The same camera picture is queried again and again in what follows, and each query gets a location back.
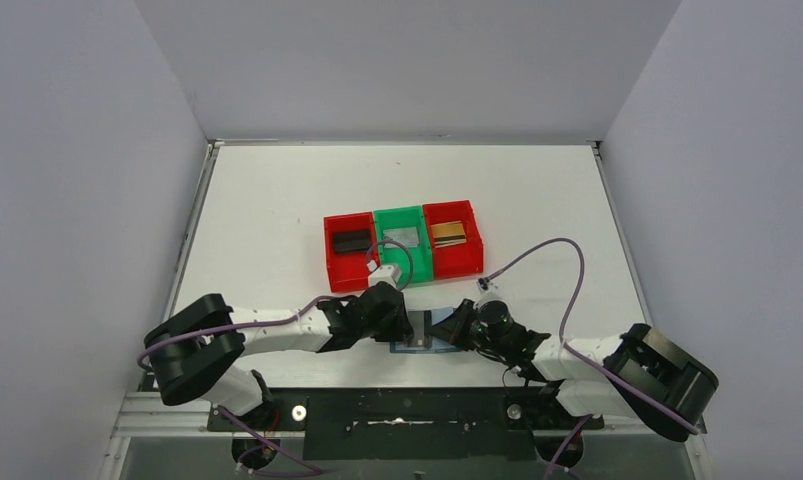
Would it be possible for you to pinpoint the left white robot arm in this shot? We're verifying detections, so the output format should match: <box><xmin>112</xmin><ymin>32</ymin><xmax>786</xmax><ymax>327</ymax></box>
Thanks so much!
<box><xmin>137</xmin><ymin>282</ymin><xmax>413</xmax><ymax>417</ymax></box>

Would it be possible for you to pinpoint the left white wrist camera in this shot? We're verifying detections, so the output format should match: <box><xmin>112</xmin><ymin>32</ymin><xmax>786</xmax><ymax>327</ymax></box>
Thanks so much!
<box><xmin>367</xmin><ymin>263</ymin><xmax>402</xmax><ymax>289</ymax></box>

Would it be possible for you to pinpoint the green plastic bin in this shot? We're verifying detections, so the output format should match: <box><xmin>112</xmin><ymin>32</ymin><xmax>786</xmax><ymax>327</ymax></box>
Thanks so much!
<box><xmin>373</xmin><ymin>206</ymin><xmax>434</xmax><ymax>283</ymax></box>

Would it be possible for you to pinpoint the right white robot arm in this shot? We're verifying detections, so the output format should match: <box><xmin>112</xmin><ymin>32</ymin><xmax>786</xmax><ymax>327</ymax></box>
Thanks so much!
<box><xmin>428</xmin><ymin>299</ymin><xmax>719</xmax><ymax>442</ymax></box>

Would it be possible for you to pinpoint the teal card holder wallet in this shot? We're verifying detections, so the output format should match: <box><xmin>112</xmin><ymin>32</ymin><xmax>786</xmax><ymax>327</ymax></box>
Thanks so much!
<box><xmin>389</xmin><ymin>307</ymin><xmax>460</xmax><ymax>354</ymax></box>

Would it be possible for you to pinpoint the gold credit card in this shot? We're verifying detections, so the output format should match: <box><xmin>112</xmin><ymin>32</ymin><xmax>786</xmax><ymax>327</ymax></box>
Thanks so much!
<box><xmin>431</xmin><ymin>221</ymin><xmax>467</xmax><ymax>248</ymax></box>

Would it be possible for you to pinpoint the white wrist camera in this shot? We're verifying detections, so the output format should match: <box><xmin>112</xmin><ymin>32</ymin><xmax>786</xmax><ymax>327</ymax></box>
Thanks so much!
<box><xmin>367</xmin><ymin>263</ymin><xmax>402</xmax><ymax>289</ymax></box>
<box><xmin>475</xmin><ymin>277</ymin><xmax>503</xmax><ymax>308</ymax></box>

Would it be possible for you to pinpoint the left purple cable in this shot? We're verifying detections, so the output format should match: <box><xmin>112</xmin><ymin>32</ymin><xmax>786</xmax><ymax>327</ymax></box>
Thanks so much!
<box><xmin>135</xmin><ymin>239</ymin><xmax>416</xmax><ymax>478</ymax></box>

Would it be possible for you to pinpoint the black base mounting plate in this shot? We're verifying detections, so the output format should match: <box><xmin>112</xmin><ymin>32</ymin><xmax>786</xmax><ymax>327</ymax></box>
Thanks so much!
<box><xmin>241</xmin><ymin>386</ymin><xmax>579</xmax><ymax>462</ymax></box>

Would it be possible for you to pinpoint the red plastic bin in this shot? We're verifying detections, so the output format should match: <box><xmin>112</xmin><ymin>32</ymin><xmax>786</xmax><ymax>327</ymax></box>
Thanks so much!
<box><xmin>422</xmin><ymin>200</ymin><xmax>484</xmax><ymax>280</ymax></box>
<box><xmin>323</xmin><ymin>212</ymin><xmax>378</xmax><ymax>293</ymax></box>

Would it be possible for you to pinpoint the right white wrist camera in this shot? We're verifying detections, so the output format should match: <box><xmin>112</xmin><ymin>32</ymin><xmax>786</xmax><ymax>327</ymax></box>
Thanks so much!
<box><xmin>475</xmin><ymin>277</ymin><xmax>503</xmax><ymax>308</ymax></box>

